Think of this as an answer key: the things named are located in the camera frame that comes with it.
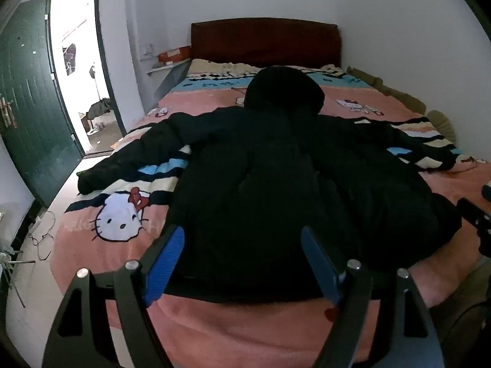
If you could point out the orange cardboard box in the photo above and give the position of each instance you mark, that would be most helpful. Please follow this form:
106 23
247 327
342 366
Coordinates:
174 54

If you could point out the pink cartoon cat printed blanket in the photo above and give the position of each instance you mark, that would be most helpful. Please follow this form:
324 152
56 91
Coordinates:
115 184

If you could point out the white wall shelf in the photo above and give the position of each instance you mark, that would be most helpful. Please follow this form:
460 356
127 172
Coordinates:
167 69

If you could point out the white power strip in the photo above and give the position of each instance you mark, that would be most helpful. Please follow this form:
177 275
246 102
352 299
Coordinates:
38 220

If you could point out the metal stand legs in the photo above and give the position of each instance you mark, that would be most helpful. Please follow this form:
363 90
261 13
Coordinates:
15 272

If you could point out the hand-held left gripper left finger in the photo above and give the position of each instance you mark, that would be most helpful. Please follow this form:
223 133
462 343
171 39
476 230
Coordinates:
165 262

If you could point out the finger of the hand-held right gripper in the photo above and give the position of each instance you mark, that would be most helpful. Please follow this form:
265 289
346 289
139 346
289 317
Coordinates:
474 214
487 193

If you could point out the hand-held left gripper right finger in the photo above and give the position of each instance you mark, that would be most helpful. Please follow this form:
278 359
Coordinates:
317 258

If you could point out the dark red bed headboard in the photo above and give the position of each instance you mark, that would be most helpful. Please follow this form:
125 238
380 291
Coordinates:
268 40

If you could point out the black hooded jacket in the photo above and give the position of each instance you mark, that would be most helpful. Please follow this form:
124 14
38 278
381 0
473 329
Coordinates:
264 184

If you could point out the olive bed quilt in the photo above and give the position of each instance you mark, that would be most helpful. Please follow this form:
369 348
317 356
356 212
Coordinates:
402 96

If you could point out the green metal door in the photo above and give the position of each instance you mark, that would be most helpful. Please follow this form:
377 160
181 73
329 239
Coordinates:
32 99

